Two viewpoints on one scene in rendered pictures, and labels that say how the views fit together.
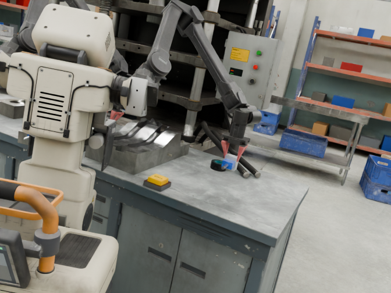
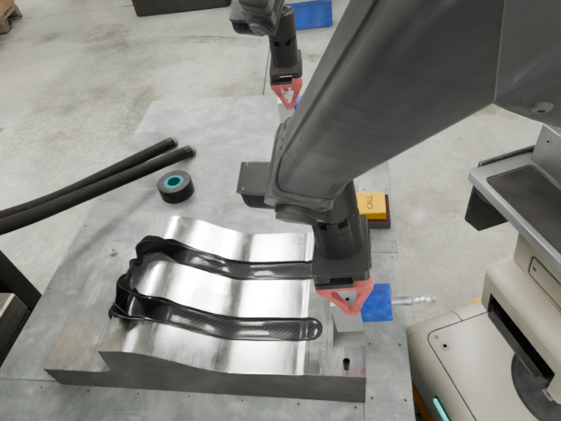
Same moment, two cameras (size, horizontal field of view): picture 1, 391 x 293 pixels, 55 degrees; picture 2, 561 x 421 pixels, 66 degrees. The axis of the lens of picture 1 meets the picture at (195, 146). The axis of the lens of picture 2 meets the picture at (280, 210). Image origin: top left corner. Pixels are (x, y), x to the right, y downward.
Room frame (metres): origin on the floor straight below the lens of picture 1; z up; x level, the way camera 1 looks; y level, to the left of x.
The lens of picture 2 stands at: (1.64, 0.68, 1.47)
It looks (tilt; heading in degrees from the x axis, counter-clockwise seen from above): 45 degrees down; 261
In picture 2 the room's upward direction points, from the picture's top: 10 degrees counter-clockwise
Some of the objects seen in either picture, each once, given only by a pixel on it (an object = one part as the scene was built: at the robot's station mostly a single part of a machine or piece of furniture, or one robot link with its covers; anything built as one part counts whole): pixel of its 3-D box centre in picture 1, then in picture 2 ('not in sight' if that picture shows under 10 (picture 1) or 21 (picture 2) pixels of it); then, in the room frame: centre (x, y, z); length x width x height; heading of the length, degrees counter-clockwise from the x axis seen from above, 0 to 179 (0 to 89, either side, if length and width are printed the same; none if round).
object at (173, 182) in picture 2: (218, 165); (175, 186); (1.75, -0.13, 0.82); 0.08 x 0.08 x 0.04
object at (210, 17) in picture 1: (156, 22); not in sight; (2.75, 0.44, 1.45); 1.29 x 0.82 x 0.19; 67
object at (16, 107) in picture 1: (20, 107); not in sight; (2.01, 1.00, 0.84); 0.20 x 0.15 x 0.07; 157
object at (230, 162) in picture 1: (227, 164); (307, 104); (1.40, -0.14, 0.93); 0.13 x 0.05 x 0.05; 161
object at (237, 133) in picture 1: (237, 131); (284, 53); (1.44, -0.15, 1.06); 0.10 x 0.07 x 0.07; 72
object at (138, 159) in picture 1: (143, 142); (211, 298); (1.71, 0.25, 0.87); 0.50 x 0.26 x 0.14; 157
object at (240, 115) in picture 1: (241, 117); (278, 22); (1.44, -0.15, 1.12); 0.07 x 0.06 x 0.07; 136
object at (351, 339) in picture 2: not in sight; (349, 336); (1.53, 0.39, 0.87); 0.05 x 0.05 x 0.04; 67
